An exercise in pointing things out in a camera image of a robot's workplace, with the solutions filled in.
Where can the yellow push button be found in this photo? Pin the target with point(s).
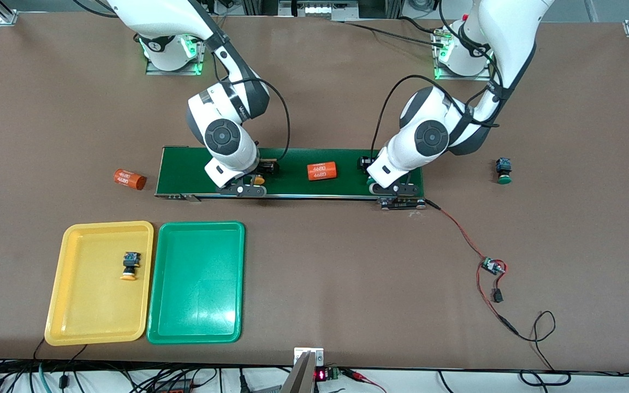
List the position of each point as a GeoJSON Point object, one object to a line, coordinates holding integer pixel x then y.
{"type": "Point", "coordinates": [130, 259]}
{"type": "Point", "coordinates": [258, 179]}

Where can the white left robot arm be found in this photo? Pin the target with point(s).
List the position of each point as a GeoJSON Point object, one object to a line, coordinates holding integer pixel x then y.
{"type": "Point", "coordinates": [511, 27]}

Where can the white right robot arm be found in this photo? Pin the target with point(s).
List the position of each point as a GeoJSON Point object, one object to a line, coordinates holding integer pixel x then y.
{"type": "Point", "coordinates": [156, 13]}

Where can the green conveyor belt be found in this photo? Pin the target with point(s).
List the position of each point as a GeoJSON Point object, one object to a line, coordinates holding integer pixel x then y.
{"type": "Point", "coordinates": [347, 177]}

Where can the small green circuit board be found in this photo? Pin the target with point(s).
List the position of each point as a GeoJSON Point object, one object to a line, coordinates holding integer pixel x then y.
{"type": "Point", "coordinates": [491, 266]}

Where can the green plastic tray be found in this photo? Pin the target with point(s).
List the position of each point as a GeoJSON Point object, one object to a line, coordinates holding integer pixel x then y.
{"type": "Point", "coordinates": [197, 305]}

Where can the grey device with lights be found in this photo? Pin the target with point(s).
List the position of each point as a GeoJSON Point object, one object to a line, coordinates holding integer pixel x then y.
{"type": "Point", "coordinates": [320, 10]}

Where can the red clip lead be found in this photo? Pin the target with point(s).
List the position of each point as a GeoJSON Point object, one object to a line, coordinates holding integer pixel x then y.
{"type": "Point", "coordinates": [355, 375]}

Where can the red digit display module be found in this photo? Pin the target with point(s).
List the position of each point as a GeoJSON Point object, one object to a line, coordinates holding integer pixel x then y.
{"type": "Point", "coordinates": [322, 375]}

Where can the yellow plastic tray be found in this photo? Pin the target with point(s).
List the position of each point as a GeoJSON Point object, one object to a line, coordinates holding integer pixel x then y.
{"type": "Point", "coordinates": [101, 305]}

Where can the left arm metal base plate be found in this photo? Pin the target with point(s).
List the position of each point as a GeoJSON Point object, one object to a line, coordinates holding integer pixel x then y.
{"type": "Point", "coordinates": [448, 77]}

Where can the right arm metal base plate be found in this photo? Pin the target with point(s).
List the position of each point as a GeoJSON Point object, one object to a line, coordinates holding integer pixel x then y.
{"type": "Point", "coordinates": [153, 71]}

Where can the small silver metal bracket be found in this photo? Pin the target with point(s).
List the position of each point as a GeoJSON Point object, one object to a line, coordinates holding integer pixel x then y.
{"type": "Point", "coordinates": [299, 352]}

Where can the grey metal post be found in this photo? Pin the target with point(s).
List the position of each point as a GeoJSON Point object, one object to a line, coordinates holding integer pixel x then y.
{"type": "Point", "coordinates": [299, 379]}

